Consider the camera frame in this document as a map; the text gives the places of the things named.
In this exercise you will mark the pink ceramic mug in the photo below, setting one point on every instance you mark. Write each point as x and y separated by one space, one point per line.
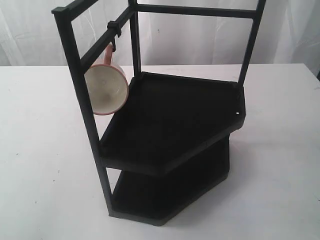
107 85

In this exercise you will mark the black plastic cable clip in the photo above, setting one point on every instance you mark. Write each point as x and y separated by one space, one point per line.
114 25

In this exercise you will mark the black two-tier corner shelf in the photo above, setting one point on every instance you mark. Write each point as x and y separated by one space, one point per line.
170 142

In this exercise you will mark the white background curtain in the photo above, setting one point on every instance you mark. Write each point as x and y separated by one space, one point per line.
289 32

